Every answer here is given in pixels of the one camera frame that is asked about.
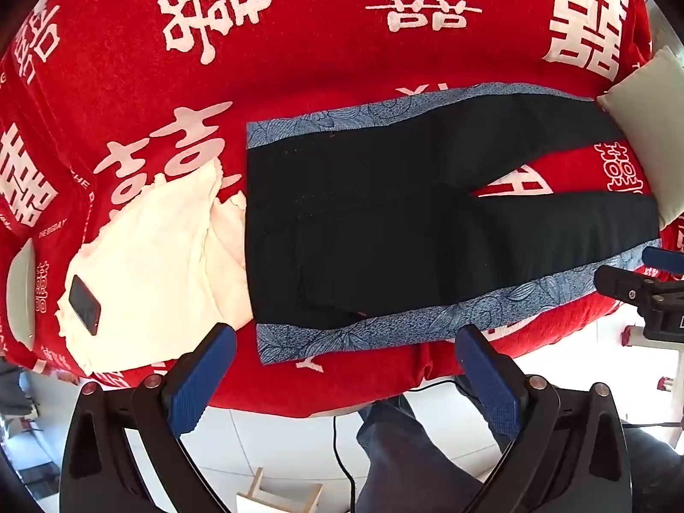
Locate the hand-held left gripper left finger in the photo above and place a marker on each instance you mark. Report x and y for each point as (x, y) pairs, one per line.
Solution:
(202, 380)

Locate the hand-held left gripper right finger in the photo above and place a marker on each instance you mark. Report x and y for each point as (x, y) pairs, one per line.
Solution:
(489, 379)

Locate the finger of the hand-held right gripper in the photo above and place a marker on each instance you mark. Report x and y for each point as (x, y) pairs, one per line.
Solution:
(662, 259)
(617, 280)

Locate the black pants with blue stripe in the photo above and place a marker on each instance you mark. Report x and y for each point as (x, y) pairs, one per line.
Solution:
(374, 224)

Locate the person's leg in jeans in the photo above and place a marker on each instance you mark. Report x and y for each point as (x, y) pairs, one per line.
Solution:
(417, 459)

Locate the cream white garment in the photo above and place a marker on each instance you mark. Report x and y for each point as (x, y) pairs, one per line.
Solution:
(155, 256)

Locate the wooden stool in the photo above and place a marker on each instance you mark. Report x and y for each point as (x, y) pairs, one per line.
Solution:
(280, 494)

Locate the black smartphone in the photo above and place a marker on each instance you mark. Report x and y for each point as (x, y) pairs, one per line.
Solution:
(85, 304)

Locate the white pillow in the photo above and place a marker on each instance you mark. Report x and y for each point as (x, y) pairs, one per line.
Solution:
(649, 117)
(20, 288)

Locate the red printed blanket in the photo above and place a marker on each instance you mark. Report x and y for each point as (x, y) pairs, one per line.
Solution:
(331, 48)

